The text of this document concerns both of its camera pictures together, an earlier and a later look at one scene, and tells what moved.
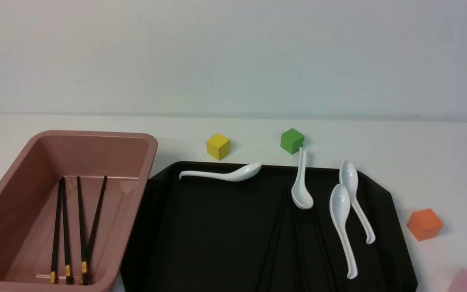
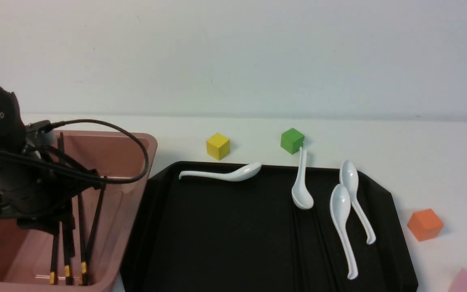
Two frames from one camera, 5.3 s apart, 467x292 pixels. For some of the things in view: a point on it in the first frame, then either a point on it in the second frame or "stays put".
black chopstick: x=271 y=242 → x=61 y=150
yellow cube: x=218 y=146 stays put
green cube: x=292 y=140 stays put
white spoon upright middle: x=300 y=194 stays put
